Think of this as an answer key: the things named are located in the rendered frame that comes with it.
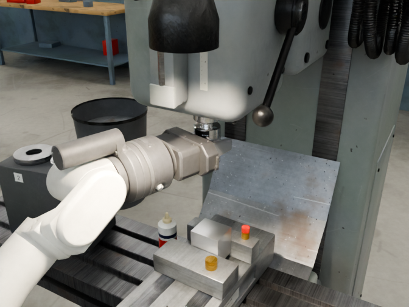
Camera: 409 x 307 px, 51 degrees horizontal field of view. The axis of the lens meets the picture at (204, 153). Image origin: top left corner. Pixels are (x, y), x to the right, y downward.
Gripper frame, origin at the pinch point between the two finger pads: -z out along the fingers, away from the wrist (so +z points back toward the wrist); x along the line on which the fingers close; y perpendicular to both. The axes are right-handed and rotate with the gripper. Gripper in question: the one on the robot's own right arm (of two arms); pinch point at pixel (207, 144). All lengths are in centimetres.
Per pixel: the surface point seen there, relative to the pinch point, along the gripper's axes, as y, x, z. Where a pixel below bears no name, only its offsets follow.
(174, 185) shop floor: 121, 164, -124
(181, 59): -16.8, -5.2, 10.0
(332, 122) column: 5.4, -1.2, -38.9
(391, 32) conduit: -18.3, -17.0, -25.9
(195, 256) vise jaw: 20.6, -1.8, 4.3
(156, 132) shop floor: 120, 251, -175
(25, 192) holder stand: 18.9, 38.5, 18.8
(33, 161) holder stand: 12.2, 38.4, 16.0
